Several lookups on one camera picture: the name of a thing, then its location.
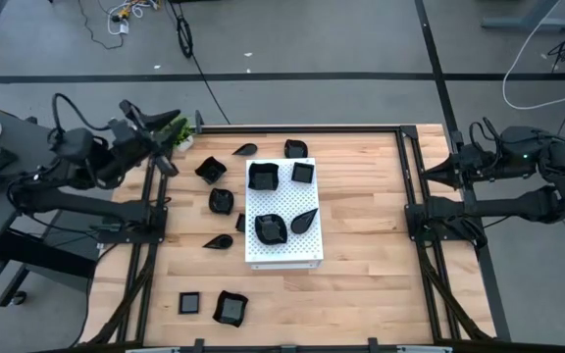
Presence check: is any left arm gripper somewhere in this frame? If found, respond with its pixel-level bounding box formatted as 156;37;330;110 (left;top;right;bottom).
110;99;189;178

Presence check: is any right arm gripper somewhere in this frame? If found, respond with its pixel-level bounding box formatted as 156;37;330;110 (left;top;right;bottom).
420;142;503;192

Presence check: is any black teardrop mini plate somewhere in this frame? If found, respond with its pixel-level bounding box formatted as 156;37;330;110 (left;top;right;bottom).
231;142;259;158
202;233;234;251
289;207;321;235

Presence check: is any green plant in white pot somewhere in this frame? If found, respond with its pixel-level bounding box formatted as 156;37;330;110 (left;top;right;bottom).
162;116;196;154

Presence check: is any black cup top centre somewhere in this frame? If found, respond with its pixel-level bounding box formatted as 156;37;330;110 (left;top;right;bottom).
283;138;309;161

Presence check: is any dark grey side table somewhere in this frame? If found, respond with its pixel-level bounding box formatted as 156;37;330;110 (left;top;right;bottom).
0;105;98;320

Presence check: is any white perforated metal rack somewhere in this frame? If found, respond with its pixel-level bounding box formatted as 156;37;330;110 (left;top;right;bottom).
244;156;325;272

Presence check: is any black triangular part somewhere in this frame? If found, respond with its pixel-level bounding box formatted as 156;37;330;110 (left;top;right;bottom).
0;148;20;173

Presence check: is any grey desk foot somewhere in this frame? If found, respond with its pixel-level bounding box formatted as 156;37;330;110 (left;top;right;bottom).
481;0;565;30

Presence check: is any black looped floor cable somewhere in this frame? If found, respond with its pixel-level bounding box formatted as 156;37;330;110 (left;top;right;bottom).
167;0;232;126

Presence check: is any white floor cable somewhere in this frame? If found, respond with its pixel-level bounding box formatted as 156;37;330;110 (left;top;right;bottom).
501;0;565;111

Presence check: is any white and yellow cable bundle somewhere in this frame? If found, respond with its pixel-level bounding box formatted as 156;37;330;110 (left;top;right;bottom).
107;0;161;36

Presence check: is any black aluminium table frame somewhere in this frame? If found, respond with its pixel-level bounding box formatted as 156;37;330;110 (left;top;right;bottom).
79;110;497;353

